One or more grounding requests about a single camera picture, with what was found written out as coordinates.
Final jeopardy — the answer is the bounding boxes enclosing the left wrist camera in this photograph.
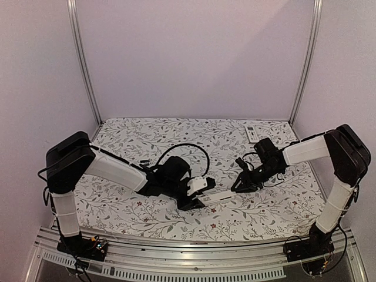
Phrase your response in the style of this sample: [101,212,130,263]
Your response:
[186,176,216,196]

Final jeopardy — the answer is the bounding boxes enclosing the white air conditioner remote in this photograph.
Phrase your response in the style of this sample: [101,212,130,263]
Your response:
[245,126,260,144]

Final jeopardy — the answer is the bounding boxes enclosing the right aluminium frame post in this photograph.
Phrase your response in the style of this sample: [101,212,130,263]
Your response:
[288,0,323,127]

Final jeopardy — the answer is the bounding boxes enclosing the left aluminium frame post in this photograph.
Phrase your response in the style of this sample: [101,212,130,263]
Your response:
[66,0,102,125]

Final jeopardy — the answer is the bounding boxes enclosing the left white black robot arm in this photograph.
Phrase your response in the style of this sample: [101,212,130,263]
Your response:
[43,131,209,255]

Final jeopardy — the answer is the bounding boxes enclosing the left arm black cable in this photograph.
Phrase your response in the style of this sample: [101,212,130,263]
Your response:
[155,143,211,179]

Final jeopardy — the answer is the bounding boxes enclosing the long white remote control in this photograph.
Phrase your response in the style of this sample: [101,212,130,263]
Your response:
[198,191,237,206]

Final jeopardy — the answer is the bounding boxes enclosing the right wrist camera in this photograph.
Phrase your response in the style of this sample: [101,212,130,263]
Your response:
[235,157,254,173]

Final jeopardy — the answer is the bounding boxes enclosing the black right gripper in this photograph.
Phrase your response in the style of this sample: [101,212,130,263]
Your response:
[231,162,281,193]

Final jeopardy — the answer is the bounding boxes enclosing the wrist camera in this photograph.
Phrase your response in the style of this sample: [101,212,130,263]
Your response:
[186,176,216,196]
[235,157,254,173]

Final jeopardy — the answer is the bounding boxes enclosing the aluminium frame post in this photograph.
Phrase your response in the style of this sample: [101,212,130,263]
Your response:
[288,0,323,127]
[66,0,102,125]

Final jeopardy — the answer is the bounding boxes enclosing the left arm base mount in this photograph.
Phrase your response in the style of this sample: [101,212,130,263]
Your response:
[57,221,108,261]

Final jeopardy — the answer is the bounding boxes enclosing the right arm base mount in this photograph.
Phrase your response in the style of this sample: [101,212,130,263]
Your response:
[283,226,334,262]

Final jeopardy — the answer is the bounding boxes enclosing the floral patterned table mat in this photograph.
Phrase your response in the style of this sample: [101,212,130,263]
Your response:
[75,118,325,241]

